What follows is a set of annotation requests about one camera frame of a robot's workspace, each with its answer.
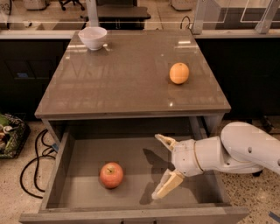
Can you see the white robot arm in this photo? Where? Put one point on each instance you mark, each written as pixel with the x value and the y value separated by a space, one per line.
pixel 240 148

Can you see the dark background table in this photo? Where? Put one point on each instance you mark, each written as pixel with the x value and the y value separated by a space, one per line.
pixel 122 18

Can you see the orange fruit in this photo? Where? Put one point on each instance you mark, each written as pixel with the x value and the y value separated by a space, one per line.
pixel 179 73

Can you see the patterned basket with items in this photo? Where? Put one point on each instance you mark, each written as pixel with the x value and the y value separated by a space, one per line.
pixel 13 135

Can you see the open grey top drawer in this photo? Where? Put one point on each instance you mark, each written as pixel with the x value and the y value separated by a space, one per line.
pixel 75 194

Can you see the red apple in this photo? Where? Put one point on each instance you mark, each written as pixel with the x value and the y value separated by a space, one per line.
pixel 111 175

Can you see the white bowl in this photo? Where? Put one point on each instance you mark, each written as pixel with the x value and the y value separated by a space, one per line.
pixel 93 37

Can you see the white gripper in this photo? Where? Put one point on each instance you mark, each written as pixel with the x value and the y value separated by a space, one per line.
pixel 184 157

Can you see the grey counter cabinet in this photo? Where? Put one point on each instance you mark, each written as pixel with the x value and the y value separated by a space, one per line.
pixel 129 77

